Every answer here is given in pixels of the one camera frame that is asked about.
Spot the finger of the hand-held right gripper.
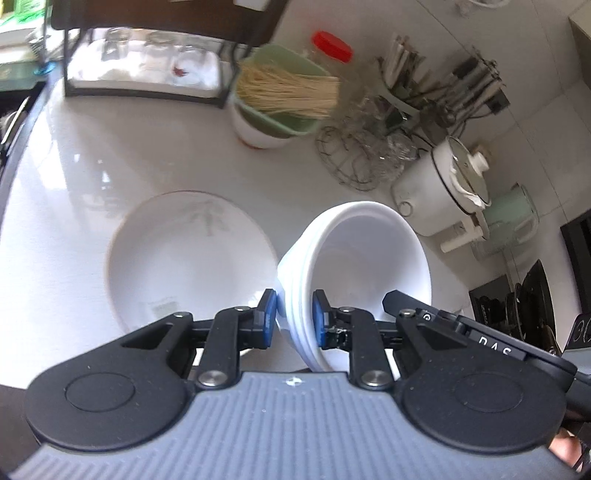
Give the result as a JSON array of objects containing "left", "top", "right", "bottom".
[{"left": 382, "top": 290, "right": 465, "bottom": 333}]

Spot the green plastic basket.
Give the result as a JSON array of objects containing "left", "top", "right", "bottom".
[{"left": 235, "top": 44, "right": 343, "bottom": 138}]

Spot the clear drinking glass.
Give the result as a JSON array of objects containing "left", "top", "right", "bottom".
[
  {"left": 145, "top": 31, "right": 179, "bottom": 64},
  {"left": 177, "top": 43, "right": 207, "bottom": 71},
  {"left": 102, "top": 27, "right": 133, "bottom": 62}
]

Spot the black gas stove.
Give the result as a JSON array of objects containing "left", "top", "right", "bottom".
[{"left": 468, "top": 216, "right": 591, "bottom": 361}]

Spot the black dish rack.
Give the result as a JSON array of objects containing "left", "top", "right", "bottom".
[{"left": 50, "top": 0, "right": 291, "bottom": 110}]

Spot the white electric pot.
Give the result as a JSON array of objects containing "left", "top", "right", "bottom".
[{"left": 392, "top": 136, "right": 493, "bottom": 253}]

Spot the red-lid clear jar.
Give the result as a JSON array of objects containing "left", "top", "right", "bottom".
[{"left": 307, "top": 31, "right": 354, "bottom": 66}]

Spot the hanging utensil rack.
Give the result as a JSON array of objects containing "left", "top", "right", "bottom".
[{"left": 433, "top": 54, "right": 512, "bottom": 126}]

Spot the wire glass holder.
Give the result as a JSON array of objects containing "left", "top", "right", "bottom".
[{"left": 316, "top": 91, "right": 431, "bottom": 191}]

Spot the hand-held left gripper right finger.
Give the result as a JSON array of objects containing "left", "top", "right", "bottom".
[{"left": 311, "top": 289, "right": 462, "bottom": 391}]

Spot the person's right hand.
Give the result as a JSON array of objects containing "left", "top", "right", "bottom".
[{"left": 551, "top": 431, "right": 583, "bottom": 472}]

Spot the white drip tray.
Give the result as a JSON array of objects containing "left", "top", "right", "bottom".
[{"left": 68, "top": 39, "right": 223, "bottom": 94}]

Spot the chopstick holder with chopsticks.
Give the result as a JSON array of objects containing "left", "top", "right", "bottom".
[{"left": 376, "top": 34, "right": 431, "bottom": 117}]

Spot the white basin under basket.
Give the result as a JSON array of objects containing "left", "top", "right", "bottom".
[{"left": 232, "top": 99, "right": 293, "bottom": 150}]

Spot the brown-rimmed cream plate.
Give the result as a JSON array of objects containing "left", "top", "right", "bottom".
[{"left": 106, "top": 189, "right": 279, "bottom": 334}]

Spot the black kitchen sink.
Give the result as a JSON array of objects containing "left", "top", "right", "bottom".
[{"left": 0, "top": 80, "right": 43, "bottom": 155}]

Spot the black wok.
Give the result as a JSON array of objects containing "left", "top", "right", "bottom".
[{"left": 505, "top": 258, "right": 560, "bottom": 352}]

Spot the dry noodles bundle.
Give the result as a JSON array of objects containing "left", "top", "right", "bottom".
[{"left": 237, "top": 64, "right": 342, "bottom": 119}]

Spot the green electric kettle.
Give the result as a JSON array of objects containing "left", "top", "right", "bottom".
[{"left": 473, "top": 182, "right": 541, "bottom": 258}]

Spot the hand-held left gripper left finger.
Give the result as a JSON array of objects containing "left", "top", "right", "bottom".
[{"left": 121, "top": 288, "right": 279, "bottom": 389}]

